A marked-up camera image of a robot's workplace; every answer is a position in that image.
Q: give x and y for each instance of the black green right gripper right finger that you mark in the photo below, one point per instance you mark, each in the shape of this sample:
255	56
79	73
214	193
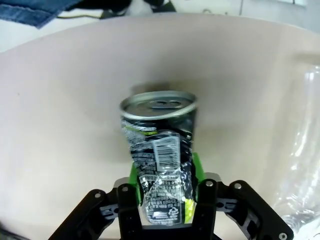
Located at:
212	205

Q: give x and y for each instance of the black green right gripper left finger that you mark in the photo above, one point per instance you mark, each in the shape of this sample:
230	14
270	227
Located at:
125	207

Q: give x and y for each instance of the crushed black green drink can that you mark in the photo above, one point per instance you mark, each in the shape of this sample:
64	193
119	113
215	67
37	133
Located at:
160	152

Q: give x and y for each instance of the clear plastic bag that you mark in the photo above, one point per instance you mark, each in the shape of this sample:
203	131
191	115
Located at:
298	150

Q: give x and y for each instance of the black chair base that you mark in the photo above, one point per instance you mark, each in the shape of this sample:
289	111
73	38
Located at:
140	7

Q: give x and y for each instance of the blue denim jeans leg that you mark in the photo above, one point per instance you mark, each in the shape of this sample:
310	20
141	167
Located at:
32	11

